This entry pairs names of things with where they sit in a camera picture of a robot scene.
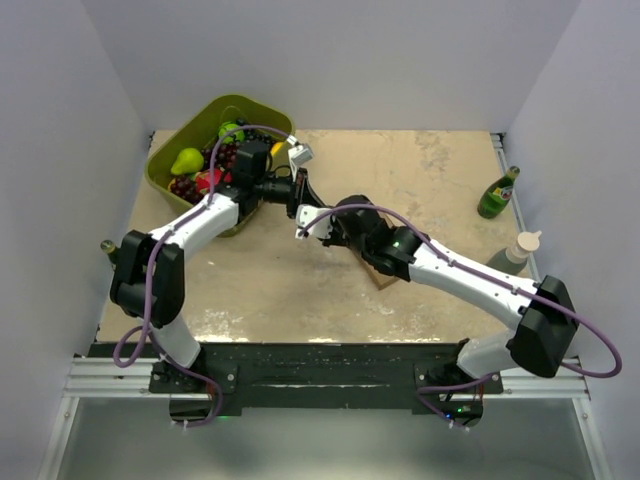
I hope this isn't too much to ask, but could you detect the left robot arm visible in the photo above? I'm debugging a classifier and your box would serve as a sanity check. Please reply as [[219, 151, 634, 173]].
[[110, 138, 324, 392]]

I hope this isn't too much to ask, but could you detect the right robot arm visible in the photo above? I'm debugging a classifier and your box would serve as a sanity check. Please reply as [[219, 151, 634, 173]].
[[314, 196, 578, 393]]

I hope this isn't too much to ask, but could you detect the brown cardboard express box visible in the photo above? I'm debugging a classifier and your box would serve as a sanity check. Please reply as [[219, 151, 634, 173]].
[[351, 209, 397, 290]]

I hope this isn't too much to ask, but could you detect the yellow fruit at basket edge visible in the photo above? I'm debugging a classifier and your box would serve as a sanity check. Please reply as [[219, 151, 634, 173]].
[[270, 142, 285, 158]]

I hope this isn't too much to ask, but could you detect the dark blue grape bunch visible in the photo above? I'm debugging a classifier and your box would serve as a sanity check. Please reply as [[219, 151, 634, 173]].
[[233, 128, 275, 145]]

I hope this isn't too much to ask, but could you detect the olive green plastic basket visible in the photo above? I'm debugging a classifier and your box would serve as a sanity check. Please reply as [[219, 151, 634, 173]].
[[145, 94, 295, 215]]

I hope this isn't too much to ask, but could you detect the red grape bunch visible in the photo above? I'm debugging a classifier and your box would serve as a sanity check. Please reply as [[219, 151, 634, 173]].
[[200, 143, 240, 171]]

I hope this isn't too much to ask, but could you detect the green apple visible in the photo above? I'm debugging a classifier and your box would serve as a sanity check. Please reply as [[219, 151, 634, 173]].
[[217, 121, 245, 144]]

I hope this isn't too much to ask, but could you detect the red dragon fruit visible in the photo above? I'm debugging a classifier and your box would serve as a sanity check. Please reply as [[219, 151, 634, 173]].
[[191, 168, 232, 195]]

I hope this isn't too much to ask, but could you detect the small dark grape bunch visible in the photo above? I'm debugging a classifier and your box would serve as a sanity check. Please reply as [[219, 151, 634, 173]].
[[168, 175, 202, 205]]

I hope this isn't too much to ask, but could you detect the green pear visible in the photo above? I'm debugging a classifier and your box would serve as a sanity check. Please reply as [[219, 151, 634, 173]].
[[170, 147, 204, 176]]

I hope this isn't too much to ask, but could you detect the green glass bottle right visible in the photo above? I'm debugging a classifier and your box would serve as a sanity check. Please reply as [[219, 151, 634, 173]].
[[477, 166, 520, 219]]

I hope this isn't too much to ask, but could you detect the green glass bottle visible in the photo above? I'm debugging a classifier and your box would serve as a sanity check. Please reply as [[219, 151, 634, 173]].
[[100, 239, 120, 270], [477, 166, 520, 219]]

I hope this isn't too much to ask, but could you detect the green glass bottle left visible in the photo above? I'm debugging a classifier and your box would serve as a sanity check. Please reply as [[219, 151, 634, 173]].
[[100, 239, 120, 270]]

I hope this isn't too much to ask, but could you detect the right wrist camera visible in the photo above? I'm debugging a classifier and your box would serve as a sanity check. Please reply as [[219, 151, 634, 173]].
[[295, 205, 333, 240]]

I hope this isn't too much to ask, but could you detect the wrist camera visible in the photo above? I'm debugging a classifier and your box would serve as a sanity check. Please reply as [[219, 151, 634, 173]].
[[295, 205, 333, 240], [288, 143, 314, 168]]

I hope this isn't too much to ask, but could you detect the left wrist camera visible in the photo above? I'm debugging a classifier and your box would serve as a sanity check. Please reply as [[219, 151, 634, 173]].
[[288, 143, 314, 168]]

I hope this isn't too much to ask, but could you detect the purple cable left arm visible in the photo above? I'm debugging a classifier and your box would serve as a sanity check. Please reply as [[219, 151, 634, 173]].
[[113, 124, 296, 429]]

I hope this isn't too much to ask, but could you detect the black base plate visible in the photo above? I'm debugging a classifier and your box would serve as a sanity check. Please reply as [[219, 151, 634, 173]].
[[134, 342, 504, 419]]

